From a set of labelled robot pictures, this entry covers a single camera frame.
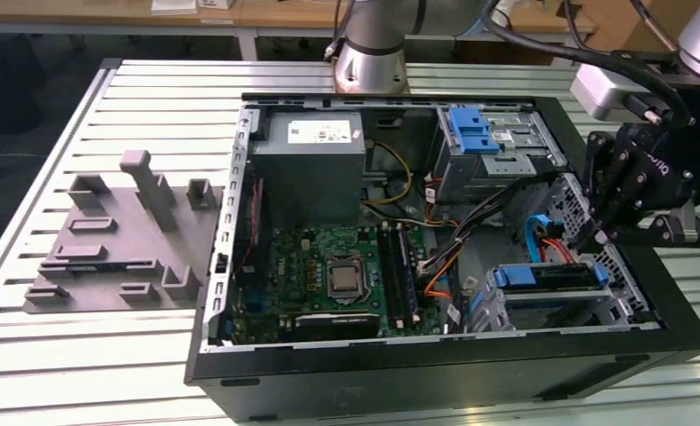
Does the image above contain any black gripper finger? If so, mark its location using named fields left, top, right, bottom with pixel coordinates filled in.
left=575, top=131, right=615, bottom=254
left=599, top=148, right=673, bottom=244

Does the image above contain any hard disk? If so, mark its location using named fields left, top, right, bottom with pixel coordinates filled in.
left=465, top=261, right=609, bottom=332

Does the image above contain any metal disk bay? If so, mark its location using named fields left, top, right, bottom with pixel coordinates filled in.
left=483, top=261, right=647, bottom=332

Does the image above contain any metal optical drive cage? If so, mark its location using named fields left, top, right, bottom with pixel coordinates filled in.
left=431, top=106, right=568, bottom=205

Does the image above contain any blue drive latch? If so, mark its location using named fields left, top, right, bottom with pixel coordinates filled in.
left=447, top=107, right=500, bottom=155

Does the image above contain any black RAM slot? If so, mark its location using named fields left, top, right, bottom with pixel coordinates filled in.
left=376, top=225, right=405, bottom=328
left=392, top=224, right=420, bottom=322

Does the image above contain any CPU socket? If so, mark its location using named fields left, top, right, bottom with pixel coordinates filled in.
left=323, top=254, right=369, bottom=307

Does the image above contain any silver CPU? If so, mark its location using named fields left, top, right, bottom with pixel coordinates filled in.
left=328, top=264, right=364, bottom=292

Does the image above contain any grey power supply unit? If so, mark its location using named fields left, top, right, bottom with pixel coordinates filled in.
left=248, top=110, right=367, bottom=227

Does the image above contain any green motherboard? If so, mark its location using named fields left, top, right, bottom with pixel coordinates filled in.
left=224, top=224, right=449, bottom=345

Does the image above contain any black graphics card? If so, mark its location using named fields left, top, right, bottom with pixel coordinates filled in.
left=277, top=310, right=381, bottom=343

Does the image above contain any black open PC case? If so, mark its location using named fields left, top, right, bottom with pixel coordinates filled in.
left=183, top=91, right=700, bottom=422

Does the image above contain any grey parts rack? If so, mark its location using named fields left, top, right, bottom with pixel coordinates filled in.
left=21, top=149, right=228, bottom=316

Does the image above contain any wooden desk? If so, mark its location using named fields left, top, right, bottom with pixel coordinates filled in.
left=0, top=0, right=599, bottom=67

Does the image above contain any blue flat wire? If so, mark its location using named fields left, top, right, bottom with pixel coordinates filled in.
left=525, top=214, right=564, bottom=267

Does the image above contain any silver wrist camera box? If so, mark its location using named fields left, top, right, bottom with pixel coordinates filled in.
left=568, top=64, right=652, bottom=123

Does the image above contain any black cable bundle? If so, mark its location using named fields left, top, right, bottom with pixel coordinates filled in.
left=419, top=170, right=564, bottom=276

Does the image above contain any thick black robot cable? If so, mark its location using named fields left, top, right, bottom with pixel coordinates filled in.
left=484, top=0, right=697, bottom=130

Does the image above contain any yellow wire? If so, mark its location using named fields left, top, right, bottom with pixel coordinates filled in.
left=360, top=140, right=415, bottom=206

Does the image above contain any orange flat wire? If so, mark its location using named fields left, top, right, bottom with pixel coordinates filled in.
left=423, top=255, right=463, bottom=299

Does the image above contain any thin red twisted wire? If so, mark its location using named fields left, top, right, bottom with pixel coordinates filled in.
left=247, top=177, right=265, bottom=272

